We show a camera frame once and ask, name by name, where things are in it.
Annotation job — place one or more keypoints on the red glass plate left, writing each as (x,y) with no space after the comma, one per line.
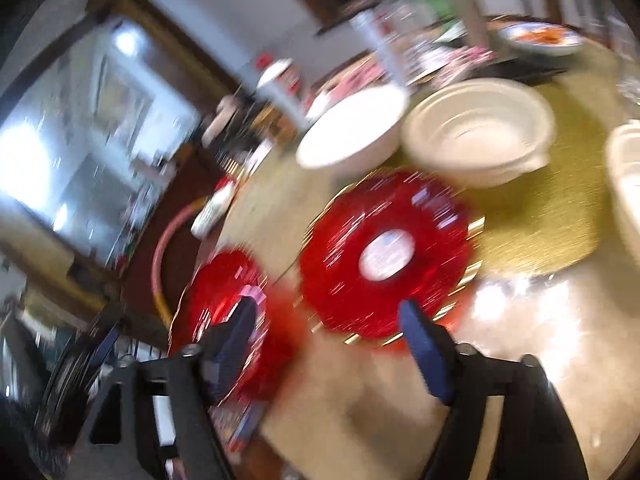
(210,298)

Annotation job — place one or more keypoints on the white liquor bottle red cap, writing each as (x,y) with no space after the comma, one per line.
(279,82)

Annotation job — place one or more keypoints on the gold round placemat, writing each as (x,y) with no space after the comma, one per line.
(542,222)

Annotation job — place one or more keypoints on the white lying drink bottle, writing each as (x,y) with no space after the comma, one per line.
(215,208)

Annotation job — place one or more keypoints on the red glass plate with label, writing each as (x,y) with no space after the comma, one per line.
(398,234)

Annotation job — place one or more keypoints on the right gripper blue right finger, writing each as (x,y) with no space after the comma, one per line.
(432,349)

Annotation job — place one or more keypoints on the blue white food dish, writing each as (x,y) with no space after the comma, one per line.
(541,38)

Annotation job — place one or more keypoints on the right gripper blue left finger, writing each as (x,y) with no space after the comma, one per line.
(225,349)

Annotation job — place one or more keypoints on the white round plate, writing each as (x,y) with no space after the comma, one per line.
(358,134)

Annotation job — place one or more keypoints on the cream paper bowl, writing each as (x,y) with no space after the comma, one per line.
(480,133)
(621,159)

